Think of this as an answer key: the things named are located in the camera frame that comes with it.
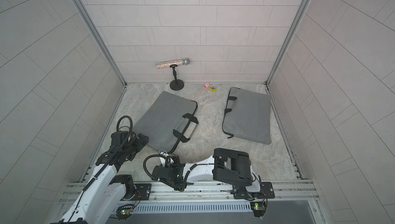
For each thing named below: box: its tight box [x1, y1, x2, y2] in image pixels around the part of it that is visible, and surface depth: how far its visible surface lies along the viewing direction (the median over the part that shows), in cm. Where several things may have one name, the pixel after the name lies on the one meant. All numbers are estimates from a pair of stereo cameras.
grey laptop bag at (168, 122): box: [132, 90, 199, 154], surface depth 94 cm
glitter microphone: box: [155, 57, 191, 69], surface depth 101 cm
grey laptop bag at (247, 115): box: [222, 86, 272, 145], surface depth 96 cm
